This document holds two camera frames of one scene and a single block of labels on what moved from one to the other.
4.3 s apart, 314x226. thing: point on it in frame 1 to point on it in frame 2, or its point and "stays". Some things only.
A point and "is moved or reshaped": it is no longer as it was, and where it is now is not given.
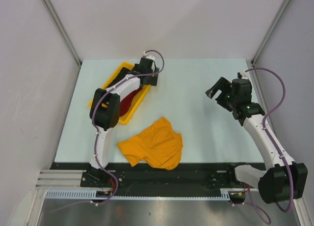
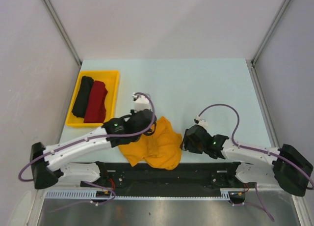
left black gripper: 152,80 to 133,113
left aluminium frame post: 60,24 stays
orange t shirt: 158,145 stays
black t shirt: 124,71 to 83,97
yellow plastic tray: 126,118 is moved or reshaped
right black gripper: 224,85 to 189,147
